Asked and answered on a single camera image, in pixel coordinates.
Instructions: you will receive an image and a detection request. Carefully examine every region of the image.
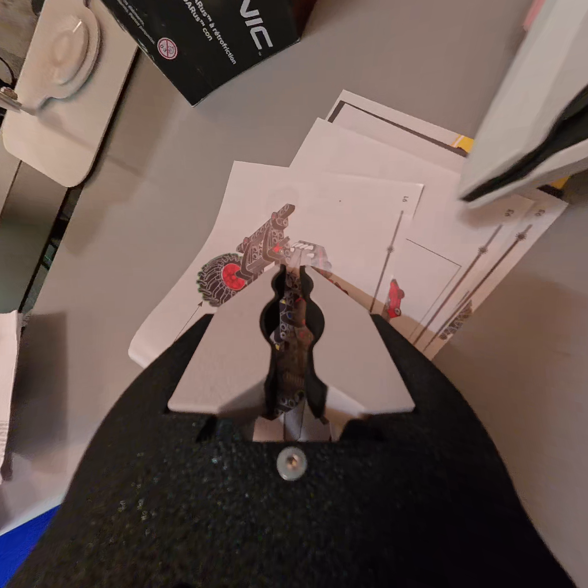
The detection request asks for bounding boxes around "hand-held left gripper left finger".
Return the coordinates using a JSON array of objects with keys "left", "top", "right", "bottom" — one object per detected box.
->
[{"left": 168, "top": 266, "right": 285, "bottom": 414}]

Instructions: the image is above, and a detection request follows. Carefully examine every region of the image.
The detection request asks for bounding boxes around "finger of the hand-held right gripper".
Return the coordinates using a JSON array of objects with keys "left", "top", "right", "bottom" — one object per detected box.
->
[
  {"left": 459, "top": 0, "right": 588, "bottom": 196},
  {"left": 463, "top": 120, "right": 588, "bottom": 207}
]

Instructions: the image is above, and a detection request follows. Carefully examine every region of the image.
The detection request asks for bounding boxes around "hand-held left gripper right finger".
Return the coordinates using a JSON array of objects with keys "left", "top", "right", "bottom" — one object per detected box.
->
[{"left": 303, "top": 266, "right": 415, "bottom": 421}]

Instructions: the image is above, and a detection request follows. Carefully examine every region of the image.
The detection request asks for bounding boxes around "building instruction booklet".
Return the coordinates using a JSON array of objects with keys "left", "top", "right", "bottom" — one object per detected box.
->
[{"left": 129, "top": 89, "right": 570, "bottom": 368}]

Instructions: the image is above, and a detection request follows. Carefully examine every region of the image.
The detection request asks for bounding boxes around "grey desk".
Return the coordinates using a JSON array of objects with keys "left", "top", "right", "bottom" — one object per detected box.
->
[{"left": 0, "top": 0, "right": 588, "bottom": 579}]

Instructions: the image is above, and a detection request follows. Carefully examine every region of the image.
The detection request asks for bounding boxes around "white flat device with knob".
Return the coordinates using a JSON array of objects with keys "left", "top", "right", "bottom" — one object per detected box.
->
[{"left": 0, "top": 0, "right": 138, "bottom": 187}]

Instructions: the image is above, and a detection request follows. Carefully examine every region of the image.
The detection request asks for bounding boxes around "black toy set box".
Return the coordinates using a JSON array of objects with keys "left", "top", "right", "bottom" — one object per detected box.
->
[{"left": 99, "top": 0, "right": 305, "bottom": 107}]

